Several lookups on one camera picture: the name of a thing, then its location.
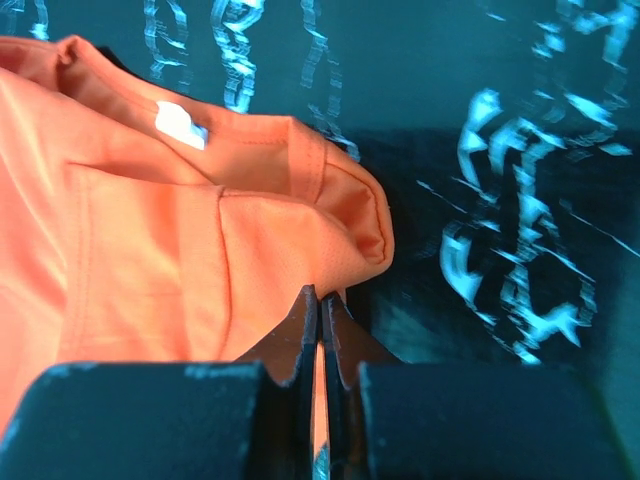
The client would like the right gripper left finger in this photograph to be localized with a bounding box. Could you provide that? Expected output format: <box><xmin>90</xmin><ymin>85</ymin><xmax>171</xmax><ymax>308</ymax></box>
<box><xmin>1</xmin><ymin>286</ymin><xmax>318</xmax><ymax>479</ymax></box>

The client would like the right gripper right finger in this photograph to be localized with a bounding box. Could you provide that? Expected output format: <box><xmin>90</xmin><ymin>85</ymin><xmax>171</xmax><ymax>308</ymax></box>
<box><xmin>320</xmin><ymin>294</ymin><xmax>633</xmax><ymax>479</ymax></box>

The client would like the orange t shirt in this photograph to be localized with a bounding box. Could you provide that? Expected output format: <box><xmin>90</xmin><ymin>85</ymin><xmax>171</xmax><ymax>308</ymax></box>
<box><xmin>1</xmin><ymin>36</ymin><xmax>394</xmax><ymax>462</ymax></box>

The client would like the black marbled table mat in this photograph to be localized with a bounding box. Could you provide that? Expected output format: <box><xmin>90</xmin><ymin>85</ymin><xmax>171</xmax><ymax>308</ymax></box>
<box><xmin>1</xmin><ymin>1</ymin><xmax>639</xmax><ymax>456</ymax></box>

